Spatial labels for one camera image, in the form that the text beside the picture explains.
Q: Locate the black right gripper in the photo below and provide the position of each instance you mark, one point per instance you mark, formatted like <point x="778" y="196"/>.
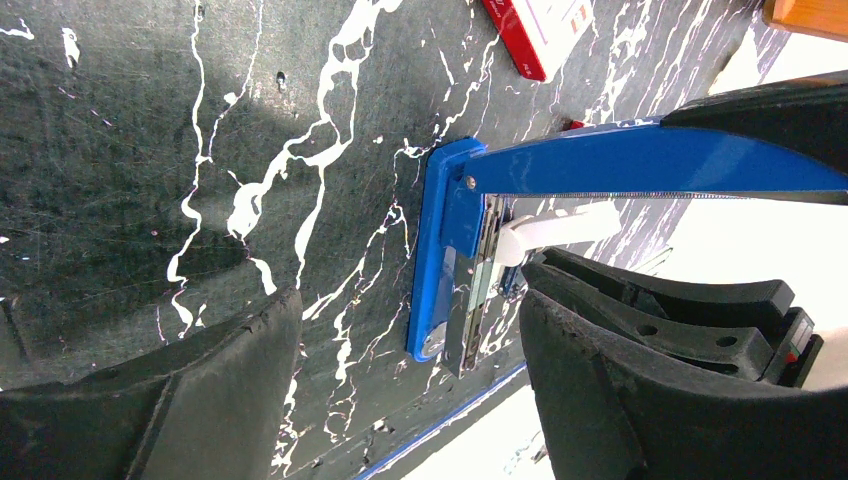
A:
<point x="744" y="330"/>

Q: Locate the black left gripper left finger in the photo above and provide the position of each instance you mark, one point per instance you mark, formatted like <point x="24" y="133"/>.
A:
<point x="207" y="407"/>

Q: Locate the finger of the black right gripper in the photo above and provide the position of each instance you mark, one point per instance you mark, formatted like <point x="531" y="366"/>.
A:
<point x="805" y="115"/>

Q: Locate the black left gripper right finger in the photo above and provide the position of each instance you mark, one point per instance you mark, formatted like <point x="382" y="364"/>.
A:
<point x="611" y="408"/>

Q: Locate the red white staple box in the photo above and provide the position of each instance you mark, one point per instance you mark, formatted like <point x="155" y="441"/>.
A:
<point x="540" y="34"/>

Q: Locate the orange wooden shelf rack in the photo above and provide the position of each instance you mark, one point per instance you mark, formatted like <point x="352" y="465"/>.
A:
<point x="819" y="18"/>

